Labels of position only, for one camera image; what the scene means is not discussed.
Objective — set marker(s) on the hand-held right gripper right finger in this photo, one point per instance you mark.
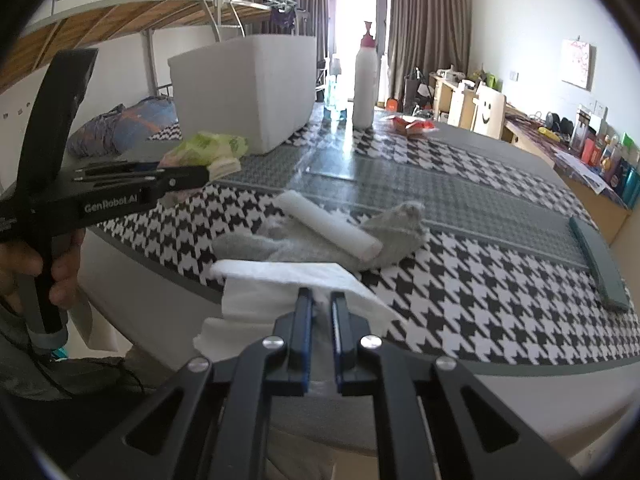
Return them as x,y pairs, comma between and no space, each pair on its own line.
342,340

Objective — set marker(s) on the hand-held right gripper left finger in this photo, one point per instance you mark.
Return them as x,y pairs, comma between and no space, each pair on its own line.
302,340

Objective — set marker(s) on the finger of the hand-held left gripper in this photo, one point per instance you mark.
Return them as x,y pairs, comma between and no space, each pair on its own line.
120,165
120,178

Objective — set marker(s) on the white towel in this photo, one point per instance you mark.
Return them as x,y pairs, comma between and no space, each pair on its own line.
260,300
325,225

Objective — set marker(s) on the green wipes packet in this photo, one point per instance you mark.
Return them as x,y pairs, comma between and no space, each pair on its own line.
210,145

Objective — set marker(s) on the grey sock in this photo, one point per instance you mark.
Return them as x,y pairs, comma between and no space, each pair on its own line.
395,240

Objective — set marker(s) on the white foam box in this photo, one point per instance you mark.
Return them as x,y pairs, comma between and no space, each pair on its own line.
280,95

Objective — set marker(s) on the person's left hand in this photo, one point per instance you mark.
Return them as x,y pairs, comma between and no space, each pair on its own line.
67,270

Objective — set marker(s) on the blue plaid quilt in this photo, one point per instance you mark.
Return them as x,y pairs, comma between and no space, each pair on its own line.
125,125

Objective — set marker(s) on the rolled white towel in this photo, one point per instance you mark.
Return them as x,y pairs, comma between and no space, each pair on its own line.
325,225

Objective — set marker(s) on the hanging dark clothes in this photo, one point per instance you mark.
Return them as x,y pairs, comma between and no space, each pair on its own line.
285,20

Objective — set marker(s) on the blue liquid spray bottle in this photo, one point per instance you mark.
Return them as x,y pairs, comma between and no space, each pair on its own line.
336,105

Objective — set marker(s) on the red snack packet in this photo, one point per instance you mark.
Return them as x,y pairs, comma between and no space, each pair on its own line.
410,125

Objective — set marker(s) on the white pump lotion bottle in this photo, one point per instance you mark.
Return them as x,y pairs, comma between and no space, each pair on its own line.
365,85

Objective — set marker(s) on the wooden desk with drawers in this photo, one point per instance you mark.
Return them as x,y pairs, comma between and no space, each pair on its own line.
457,105

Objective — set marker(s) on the dark green phone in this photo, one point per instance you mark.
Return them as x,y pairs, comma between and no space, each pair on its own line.
597,265

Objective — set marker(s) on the wooden smiley face chair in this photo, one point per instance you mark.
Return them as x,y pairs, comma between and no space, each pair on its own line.
487,110

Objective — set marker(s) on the wooden desk patterned top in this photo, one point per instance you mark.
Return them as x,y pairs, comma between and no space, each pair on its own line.
590,200

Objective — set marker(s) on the glass balcony door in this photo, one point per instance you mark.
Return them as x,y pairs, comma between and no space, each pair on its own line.
360,0

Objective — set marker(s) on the small yellow object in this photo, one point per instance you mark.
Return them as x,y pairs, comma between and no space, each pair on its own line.
549,133

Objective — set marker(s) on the printed papers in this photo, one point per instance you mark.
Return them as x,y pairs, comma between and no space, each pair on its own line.
582,170

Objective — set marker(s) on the black headphones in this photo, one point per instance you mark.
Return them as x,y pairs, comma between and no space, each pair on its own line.
560,124

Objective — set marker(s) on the double wall socket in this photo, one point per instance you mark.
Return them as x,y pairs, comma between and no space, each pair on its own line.
597,110

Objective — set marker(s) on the cartoon wall poster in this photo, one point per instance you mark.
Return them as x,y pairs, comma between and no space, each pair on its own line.
577,65

